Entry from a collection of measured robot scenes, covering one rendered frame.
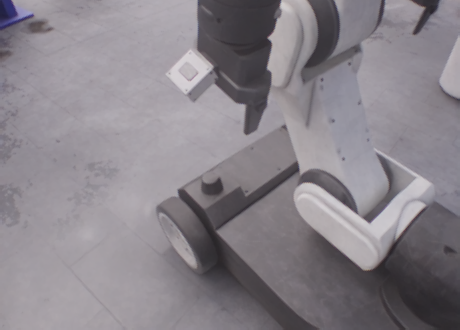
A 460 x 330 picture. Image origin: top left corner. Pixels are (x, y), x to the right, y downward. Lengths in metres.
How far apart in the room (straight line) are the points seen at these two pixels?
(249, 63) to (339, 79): 0.28
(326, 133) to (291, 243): 0.27
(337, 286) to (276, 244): 0.15
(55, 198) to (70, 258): 0.24
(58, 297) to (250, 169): 0.58
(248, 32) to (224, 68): 0.07
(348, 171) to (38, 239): 0.86
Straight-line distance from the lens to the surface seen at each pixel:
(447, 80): 1.67
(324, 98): 0.61
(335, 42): 0.54
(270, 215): 0.83
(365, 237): 0.65
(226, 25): 0.37
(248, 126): 0.46
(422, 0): 0.75
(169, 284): 0.95
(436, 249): 0.66
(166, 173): 1.16
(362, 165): 0.70
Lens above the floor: 0.85
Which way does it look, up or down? 45 degrees down
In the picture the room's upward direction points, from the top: 2 degrees counter-clockwise
